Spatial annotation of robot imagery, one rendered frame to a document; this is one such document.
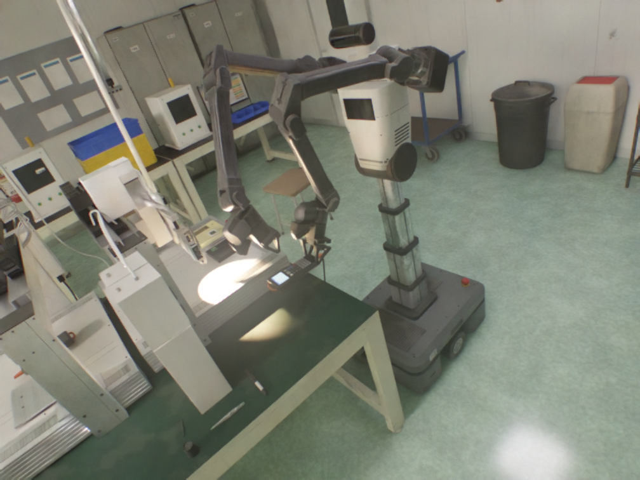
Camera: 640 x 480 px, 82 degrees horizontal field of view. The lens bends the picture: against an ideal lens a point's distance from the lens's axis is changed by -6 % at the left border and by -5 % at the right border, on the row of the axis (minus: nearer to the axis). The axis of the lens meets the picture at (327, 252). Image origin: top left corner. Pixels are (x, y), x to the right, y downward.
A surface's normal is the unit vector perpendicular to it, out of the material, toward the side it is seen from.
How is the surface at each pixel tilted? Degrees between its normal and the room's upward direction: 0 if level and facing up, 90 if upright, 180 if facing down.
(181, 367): 90
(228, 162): 69
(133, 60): 90
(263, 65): 74
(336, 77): 106
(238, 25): 90
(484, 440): 0
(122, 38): 90
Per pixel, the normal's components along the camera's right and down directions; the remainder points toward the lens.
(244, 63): 0.69, -0.06
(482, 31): -0.72, 0.54
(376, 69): 0.46, 0.62
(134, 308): 0.64, 0.29
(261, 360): -0.25, -0.80
